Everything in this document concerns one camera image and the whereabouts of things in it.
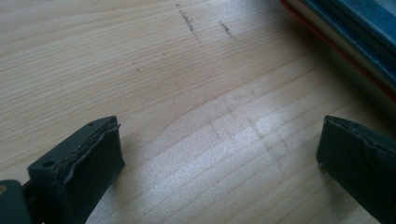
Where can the blue book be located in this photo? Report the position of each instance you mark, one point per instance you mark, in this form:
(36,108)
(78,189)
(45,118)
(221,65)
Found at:
(367,25)

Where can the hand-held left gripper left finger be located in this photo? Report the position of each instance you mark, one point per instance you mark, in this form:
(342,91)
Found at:
(74,168)

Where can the red picture book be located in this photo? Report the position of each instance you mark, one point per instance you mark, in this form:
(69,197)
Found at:
(389,93)

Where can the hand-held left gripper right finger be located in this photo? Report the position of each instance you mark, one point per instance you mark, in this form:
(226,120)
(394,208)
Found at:
(358,168)

